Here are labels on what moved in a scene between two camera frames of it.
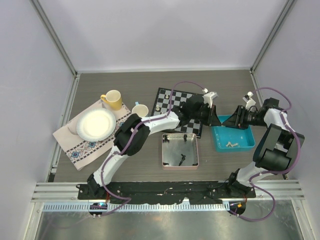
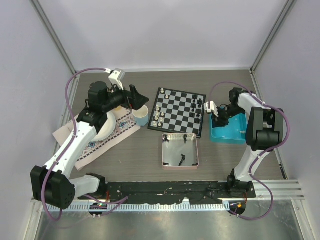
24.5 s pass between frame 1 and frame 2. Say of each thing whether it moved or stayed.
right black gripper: moved
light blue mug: stayed
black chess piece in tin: stayed
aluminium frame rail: stayed
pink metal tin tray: stayed
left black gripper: moved
